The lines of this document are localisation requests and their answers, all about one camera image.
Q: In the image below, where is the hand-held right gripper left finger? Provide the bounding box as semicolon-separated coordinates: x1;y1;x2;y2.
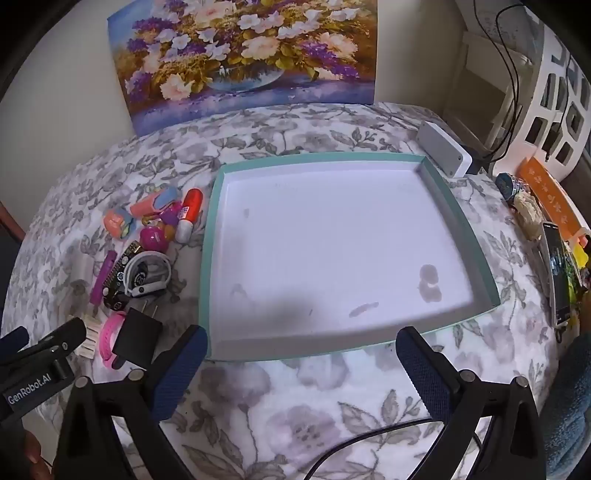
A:
52;324;208;480

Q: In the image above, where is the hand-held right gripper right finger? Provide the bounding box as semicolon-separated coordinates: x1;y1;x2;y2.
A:
396;326;548;480

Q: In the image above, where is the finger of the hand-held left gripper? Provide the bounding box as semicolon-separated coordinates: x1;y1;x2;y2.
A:
18;318;88;365
0;327;29;358

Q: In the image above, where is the cream hair claw clip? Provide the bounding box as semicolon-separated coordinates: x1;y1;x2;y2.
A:
69;314;103;358

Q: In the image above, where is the pink bracelet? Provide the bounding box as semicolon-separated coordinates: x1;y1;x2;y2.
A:
99;311;130;370

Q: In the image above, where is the black charger plug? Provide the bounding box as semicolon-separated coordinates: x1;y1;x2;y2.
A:
113;302;164;370

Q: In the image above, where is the black toy car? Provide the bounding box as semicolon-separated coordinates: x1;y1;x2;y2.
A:
102;240;144;311

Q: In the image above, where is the white plastic ring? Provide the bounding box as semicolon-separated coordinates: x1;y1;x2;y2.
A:
124;250;172;298

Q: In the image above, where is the teal and white tray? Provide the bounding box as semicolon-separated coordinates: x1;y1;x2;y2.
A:
199;151;502;361

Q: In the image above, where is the person's left hand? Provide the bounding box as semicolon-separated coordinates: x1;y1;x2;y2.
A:
21;427;54;480

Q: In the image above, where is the grey floral blanket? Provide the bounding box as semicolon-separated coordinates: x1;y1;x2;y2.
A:
0;102;573;480

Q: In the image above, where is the small orange and blue box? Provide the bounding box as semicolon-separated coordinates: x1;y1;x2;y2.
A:
102;207;136;240

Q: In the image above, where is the magenta toy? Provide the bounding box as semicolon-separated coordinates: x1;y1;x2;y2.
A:
140;226;171;254

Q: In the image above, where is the blue towel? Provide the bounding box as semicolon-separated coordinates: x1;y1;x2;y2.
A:
540;337;591;480

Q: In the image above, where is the pink and blue tape dispenser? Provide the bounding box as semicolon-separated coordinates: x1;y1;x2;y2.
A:
129;185;182;219

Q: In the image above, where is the purple toy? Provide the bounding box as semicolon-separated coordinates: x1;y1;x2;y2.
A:
159;203;183;229

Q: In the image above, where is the black smartphone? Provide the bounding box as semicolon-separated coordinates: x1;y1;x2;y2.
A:
540;222;575;326

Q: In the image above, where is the orange and white tube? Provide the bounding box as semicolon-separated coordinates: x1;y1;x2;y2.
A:
175;188;205;244

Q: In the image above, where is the beige crumpled cloth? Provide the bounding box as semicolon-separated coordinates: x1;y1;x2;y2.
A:
513;194;546;241

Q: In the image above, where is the yellow packet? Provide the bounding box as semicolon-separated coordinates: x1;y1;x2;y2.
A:
566;231;591;301

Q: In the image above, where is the blue patterned tape roll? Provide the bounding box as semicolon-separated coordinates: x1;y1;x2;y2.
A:
496;172;532;206

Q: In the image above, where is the orange patterned box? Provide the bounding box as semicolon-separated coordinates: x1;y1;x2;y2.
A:
516;157;591;241

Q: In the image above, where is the white rectangular box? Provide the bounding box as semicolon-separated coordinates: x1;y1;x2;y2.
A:
417;121;472;178

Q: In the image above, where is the white lattice rack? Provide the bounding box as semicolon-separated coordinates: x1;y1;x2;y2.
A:
492;14;591;183

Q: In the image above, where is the floral painting canvas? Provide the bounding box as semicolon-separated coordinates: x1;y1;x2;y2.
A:
107;0;379;137

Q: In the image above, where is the white wooden shelf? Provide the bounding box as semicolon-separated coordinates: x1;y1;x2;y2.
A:
443;30;536;151

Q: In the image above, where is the thin black cable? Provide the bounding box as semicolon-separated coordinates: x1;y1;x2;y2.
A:
305;418;490;480

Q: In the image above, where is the reddish wooden frame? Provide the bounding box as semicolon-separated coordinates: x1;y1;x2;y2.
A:
0;200;26;241

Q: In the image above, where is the black power cable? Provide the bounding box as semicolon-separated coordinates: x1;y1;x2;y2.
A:
471;2;532;174

